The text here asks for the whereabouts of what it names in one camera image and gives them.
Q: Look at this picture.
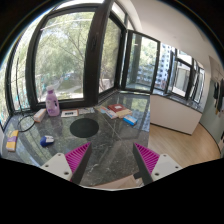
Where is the yellow purple box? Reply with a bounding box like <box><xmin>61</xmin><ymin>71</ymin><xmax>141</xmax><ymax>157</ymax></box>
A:
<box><xmin>6</xmin><ymin>130</ymin><xmax>19</xmax><ymax>152</ymax></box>

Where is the red book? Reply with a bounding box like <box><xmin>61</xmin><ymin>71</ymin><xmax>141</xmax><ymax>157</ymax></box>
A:
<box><xmin>108</xmin><ymin>104</ymin><xmax>125</xmax><ymax>112</ymax></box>

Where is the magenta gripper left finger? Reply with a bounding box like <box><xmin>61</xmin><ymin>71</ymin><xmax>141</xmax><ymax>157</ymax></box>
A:
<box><xmin>40</xmin><ymin>142</ymin><xmax>93</xmax><ymax>185</ymax></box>

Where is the blue packet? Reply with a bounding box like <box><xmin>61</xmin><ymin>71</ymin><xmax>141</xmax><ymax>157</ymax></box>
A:
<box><xmin>123</xmin><ymin>115</ymin><xmax>137</xmax><ymax>126</ymax></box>

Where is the beige flat box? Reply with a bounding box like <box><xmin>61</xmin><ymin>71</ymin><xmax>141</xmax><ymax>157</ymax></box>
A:
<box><xmin>116</xmin><ymin>109</ymin><xmax>132</xmax><ymax>119</ymax></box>

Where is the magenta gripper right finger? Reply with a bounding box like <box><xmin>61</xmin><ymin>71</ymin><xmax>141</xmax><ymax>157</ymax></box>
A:
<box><xmin>132</xmin><ymin>142</ymin><xmax>184</xmax><ymax>187</ymax></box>

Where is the round black mouse pad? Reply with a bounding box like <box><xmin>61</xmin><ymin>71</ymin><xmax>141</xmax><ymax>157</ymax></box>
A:
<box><xmin>70</xmin><ymin>118</ymin><xmax>99</xmax><ymax>138</ymax></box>

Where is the black cable loop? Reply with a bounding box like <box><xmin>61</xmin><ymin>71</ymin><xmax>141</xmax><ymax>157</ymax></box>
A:
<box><xmin>14</xmin><ymin>56</ymin><xmax>36</xmax><ymax>133</ymax></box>

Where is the purple lotion bottle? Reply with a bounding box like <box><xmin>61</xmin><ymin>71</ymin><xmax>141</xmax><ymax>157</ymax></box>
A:
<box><xmin>46</xmin><ymin>85</ymin><xmax>60</xmax><ymax>116</ymax></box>

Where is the white flat card box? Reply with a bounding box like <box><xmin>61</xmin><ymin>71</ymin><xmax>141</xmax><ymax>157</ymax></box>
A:
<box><xmin>61</xmin><ymin>109</ymin><xmax>79</xmax><ymax>118</ymax></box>

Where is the small orange white box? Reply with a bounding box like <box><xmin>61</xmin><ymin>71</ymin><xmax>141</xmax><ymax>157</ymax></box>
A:
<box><xmin>34</xmin><ymin>109</ymin><xmax>46</xmax><ymax>123</ymax></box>

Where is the blue and white mouse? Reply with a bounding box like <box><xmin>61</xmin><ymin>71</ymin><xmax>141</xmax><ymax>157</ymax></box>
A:
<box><xmin>40</xmin><ymin>135</ymin><xmax>54</xmax><ymax>147</ymax></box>

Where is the light blue booklet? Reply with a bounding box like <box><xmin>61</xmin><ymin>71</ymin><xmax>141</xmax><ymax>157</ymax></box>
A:
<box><xmin>100</xmin><ymin>106</ymin><xmax>118</xmax><ymax>119</ymax></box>

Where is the black open window frame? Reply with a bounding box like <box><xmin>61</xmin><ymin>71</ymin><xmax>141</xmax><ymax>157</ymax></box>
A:
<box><xmin>121</xmin><ymin>30</ymin><xmax>160</xmax><ymax>94</ymax></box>

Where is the grey flat pamphlet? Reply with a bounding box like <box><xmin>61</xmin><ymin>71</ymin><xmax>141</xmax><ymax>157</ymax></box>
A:
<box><xmin>78</xmin><ymin>107</ymin><xmax>95</xmax><ymax>115</ymax></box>

